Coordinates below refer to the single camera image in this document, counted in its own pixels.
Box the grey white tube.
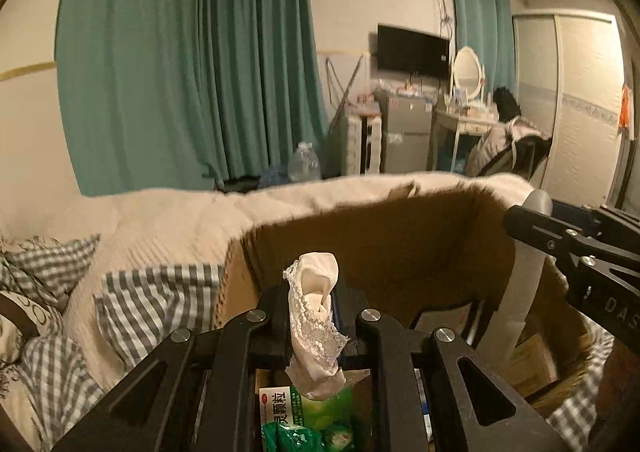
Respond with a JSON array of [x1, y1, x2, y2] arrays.
[[475, 175, 552, 371]]

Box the white lace cloth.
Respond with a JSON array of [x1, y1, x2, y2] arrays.
[[283, 252, 348, 401]]

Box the green snack packet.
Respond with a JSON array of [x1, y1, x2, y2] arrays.
[[262, 423, 356, 452]]

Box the green white medicine box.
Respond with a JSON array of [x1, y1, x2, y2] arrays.
[[258, 386, 356, 446]]

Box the grey checked bed sheet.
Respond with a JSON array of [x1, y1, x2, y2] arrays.
[[1, 235, 221, 451]]

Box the chair with clothes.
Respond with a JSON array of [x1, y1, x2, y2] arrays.
[[464, 87, 552, 180]]

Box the brown cardboard box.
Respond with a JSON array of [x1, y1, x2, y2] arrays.
[[211, 181, 614, 452]]

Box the white louvred wardrobe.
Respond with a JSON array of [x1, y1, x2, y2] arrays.
[[513, 9, 624, 205]]

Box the white dressing table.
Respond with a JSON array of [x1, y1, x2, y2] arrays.
[[427, 108, 501, 173]]

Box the floral duvet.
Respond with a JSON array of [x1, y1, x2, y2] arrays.
[[1, 291, 62, 391]]

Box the white oval vanity mirror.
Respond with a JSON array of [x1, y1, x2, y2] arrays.
[[451, 46, 486, 100]]

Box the grey mini fridge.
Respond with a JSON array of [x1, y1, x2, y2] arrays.
[[374, 88, 432, 174]]

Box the white stacked storage crates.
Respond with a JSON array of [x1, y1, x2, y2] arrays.
[[337, 101, 383, 176]]

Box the green curtain by wardrobe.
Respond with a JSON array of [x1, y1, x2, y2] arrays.
[[454, 0, 516, 92]]

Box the large clear water bottle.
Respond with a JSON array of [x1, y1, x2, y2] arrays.
[[288, 142, 322, 183]]

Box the black wall television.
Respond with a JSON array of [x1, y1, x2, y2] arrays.
[[375, 24, 450, 80]]

